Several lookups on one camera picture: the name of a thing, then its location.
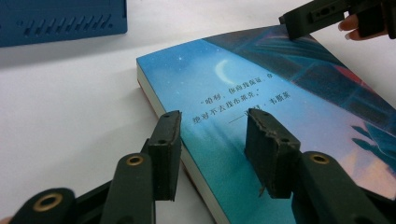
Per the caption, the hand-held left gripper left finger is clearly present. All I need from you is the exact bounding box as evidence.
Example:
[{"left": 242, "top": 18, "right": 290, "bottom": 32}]
[{"left": 147, "top": 110, "right": 183, "bottom": 202}]

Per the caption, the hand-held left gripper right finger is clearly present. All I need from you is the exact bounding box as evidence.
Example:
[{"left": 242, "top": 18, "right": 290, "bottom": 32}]
[{"left": 244, "top": 107, "right": 303, "bottom": 200}]

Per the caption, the illustrated blue paperback book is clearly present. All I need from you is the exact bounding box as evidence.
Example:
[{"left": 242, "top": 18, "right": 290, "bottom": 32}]
[{"left": 135, "top": 24, "right": 396, "bottom": 224}]

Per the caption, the blue plastic file rack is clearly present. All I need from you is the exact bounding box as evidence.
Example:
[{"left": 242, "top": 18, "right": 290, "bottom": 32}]
[{"left": 0, "top": 0, "right": 129, "bottom": 49}]

